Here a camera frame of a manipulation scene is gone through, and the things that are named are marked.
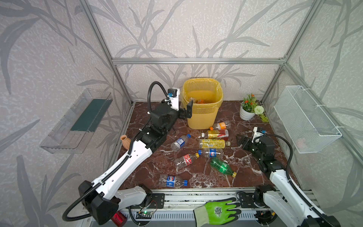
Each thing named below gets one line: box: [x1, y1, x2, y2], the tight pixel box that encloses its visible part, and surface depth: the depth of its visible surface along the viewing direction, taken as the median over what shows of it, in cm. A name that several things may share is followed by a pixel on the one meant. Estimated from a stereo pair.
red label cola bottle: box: [173, 152, 200, 170], surface depth 86 cm
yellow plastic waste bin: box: [180, 77, 224, 130], surface depth 98 cm
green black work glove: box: [193, 197, 242, 227], surface depth 71 cm
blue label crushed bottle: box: [158, 174, 189, 189], surface depth 78 cm
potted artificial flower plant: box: [239, 92, 269, 123], surface depth 101 cm
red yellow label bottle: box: [201, 130, 229, 139], surface depth 95 cm
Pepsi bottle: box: [198, 147, 224, 158], surface depth 89 cm
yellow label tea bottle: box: [198, 139, 231, 149], surface depth 92 cm
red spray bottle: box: [111, 210, 128, 227], surface depth 67 cm
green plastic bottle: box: [209, 158, 237, 178], surface depth 82 cm
